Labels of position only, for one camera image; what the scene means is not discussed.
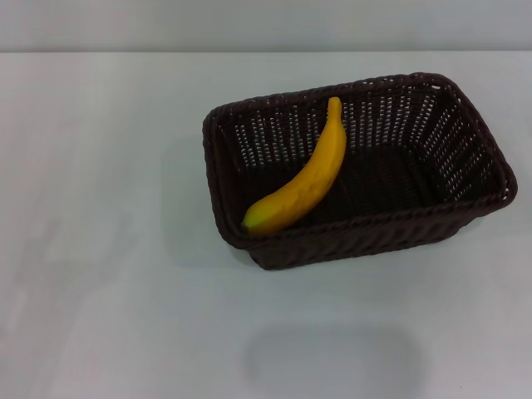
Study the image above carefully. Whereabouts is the yellow banana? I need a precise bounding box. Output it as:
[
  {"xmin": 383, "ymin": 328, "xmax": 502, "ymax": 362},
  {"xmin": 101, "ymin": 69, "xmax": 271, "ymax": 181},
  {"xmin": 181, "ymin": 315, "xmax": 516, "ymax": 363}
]
[{"xmin": 241, "ymin": 96, "xmax": 347, "ymax": 236}]

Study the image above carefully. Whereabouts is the dark brown woven basket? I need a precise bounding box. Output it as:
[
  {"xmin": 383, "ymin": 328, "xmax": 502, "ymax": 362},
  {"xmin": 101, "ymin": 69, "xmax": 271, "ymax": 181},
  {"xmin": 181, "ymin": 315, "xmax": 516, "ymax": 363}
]
[{"xmin": 202, "ymin": 72, "xmax": 519, "ymax": 272}]

